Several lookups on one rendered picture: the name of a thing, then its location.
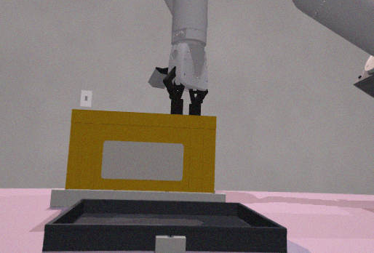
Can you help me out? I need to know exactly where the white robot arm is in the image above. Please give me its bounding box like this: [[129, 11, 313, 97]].
[[148, 0, 374, 89]]

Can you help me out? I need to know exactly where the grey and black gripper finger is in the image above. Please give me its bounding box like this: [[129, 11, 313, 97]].
[[163, 66, 185, 115], [189, 89, 208, 116]]

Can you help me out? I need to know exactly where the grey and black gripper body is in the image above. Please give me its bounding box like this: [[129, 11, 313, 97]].
[[168, 42, 208, 92]]

